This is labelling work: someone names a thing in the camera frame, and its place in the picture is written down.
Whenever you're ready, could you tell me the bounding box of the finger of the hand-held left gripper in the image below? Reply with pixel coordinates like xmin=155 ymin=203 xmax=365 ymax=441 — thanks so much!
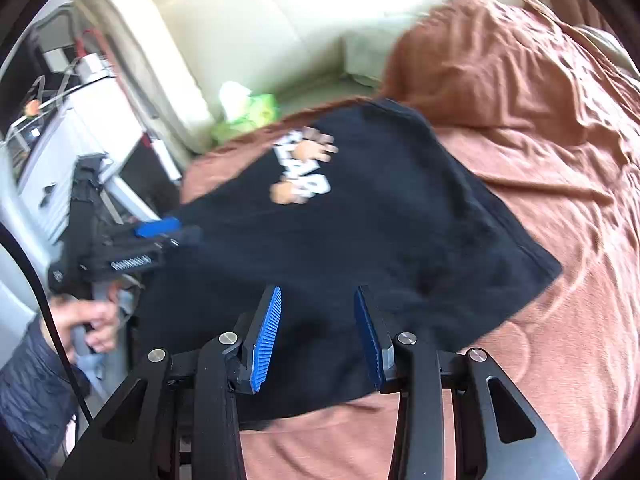
xmin=159 ymin=226 xmax=202 ymax=252
xmin=134 ymin=216 xmax=182 ymax=239

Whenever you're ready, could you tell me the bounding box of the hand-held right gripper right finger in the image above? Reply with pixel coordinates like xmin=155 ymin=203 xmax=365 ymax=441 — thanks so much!
xmin=353 ymin=285 xmax=582 ymax=480

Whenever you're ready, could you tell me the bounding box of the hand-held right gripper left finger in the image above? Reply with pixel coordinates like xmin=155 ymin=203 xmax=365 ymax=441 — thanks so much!
xmin=54 ymin=285 xmax=283 ymax=480

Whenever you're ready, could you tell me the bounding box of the black bear print t-shirt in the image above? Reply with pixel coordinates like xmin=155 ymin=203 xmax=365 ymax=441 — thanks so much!
xmin=132 ymin=97 xmax=565 ymax=433

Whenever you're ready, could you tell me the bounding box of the person's left hand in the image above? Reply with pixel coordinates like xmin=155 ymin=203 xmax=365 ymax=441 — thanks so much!
xmin=47 ymin=294 xmax=124 ymax=356

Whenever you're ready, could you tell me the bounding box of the clear acrylic stand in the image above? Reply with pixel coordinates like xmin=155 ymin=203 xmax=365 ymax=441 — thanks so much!
xmin=4 ymin=74 xmax=67 ymax=147

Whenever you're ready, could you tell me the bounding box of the green tissue packet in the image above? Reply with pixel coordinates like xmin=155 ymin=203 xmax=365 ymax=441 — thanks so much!
xmin=210 ymin=81 xmax=282 ymax=148

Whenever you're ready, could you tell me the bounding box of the white charger box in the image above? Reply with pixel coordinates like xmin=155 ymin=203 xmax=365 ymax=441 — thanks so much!
xmin=75 ymin=54 xmax=112 ymax=82

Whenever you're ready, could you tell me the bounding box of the cream padded headboard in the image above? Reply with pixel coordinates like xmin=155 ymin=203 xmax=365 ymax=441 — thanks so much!
xmin=75 ymin=0 xmax=547 ymax=157

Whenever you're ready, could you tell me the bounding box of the cream pillow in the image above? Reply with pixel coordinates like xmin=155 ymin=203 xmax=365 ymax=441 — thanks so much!
xmin=342 ymin=15 xmax=432 ymax=87

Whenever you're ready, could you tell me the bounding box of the brown blanket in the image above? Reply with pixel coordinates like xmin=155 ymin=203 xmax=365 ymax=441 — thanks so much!
xmin=180 ymin=0 xmax=640 ymax=480

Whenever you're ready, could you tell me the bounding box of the cream duvet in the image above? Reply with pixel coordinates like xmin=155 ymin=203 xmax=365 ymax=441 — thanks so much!
xmin=570 ymin=24 xmax=640 ymax=80

